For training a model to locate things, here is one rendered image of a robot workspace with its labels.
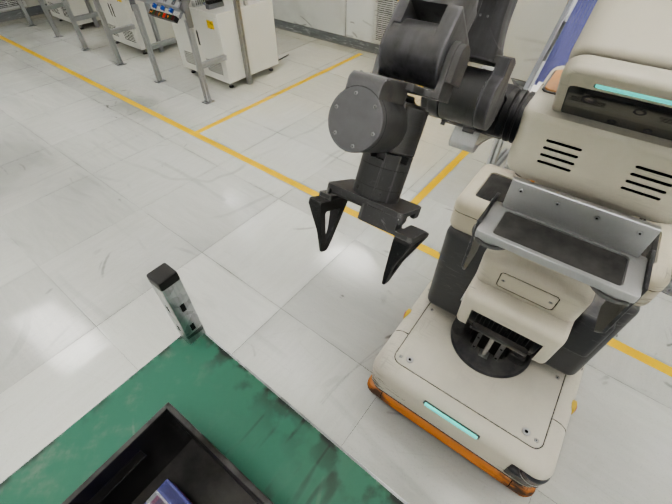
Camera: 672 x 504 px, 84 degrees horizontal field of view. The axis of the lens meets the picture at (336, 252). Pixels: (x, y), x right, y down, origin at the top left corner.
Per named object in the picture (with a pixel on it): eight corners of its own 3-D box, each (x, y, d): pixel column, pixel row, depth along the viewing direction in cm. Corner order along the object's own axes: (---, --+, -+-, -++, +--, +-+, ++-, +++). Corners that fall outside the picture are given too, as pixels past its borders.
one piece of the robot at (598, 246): (478, 238, 84) (510, 155, 69) (612, 296, 73) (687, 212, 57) (448, 282, 76) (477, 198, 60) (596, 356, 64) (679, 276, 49)
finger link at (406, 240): (389, 300, 43) (417, 226, 39) (338, 272, 46) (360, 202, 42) (410, 283, 48) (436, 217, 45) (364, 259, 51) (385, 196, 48)
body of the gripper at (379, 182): (397, 230, 41) (421, 164, 38) (322, 196, 45) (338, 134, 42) (417, 220, 46) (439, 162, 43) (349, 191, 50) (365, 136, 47)
